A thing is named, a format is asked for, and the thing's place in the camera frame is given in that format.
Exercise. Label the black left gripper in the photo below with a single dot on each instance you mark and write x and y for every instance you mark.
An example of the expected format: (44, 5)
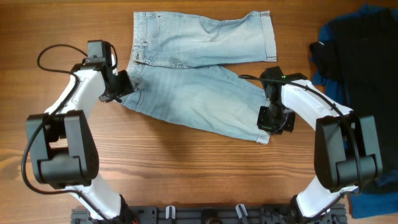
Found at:
(127, 88)

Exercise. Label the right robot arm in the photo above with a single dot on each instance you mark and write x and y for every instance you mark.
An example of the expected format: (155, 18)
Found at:
(346, 150)

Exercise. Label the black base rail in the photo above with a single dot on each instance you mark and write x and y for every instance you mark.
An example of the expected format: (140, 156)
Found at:
(205, 214)

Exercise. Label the blue garment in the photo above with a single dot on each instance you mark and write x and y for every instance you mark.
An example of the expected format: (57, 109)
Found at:
(332, 87)

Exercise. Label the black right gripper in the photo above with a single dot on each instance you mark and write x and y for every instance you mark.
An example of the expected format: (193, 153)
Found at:
(263, 124)

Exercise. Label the light blue denim shorts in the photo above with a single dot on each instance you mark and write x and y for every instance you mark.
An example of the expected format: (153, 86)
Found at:
(178, 68)

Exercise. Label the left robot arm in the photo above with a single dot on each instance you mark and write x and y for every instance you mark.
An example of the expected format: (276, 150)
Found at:
(61, 156)

